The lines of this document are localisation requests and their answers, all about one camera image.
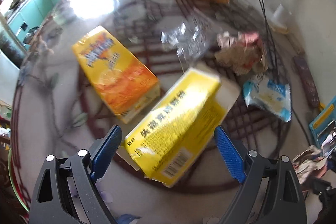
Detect yellow medicine box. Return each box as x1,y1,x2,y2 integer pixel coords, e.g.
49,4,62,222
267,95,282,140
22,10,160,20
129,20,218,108
119,63,241,188

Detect clear crumpled plastic wrapper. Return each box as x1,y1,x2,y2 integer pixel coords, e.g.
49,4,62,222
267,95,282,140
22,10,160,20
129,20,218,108
161,16,222,64

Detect white desk lamp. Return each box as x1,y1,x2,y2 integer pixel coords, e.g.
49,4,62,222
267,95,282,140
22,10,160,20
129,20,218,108
265,0,291,35

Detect black power cable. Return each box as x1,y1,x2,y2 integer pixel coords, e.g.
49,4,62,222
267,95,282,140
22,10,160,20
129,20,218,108
254,0,313,146

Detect orange yellow juice carton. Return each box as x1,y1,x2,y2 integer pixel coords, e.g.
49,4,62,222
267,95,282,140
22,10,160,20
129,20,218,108
72,26,160,124

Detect brown paper ball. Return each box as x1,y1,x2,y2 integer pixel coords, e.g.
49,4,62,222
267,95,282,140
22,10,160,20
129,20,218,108
292,145,327,185

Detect green kitchen trash bin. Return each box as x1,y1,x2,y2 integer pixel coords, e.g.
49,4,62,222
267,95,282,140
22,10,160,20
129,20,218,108
23,27,39,45

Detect blue white snack wrapper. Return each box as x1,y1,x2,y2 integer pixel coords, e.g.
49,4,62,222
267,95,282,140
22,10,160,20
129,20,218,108
243,74,291,123

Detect crumpled red white paper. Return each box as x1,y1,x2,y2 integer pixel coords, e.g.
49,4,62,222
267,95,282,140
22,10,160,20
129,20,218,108
215,32,268,76

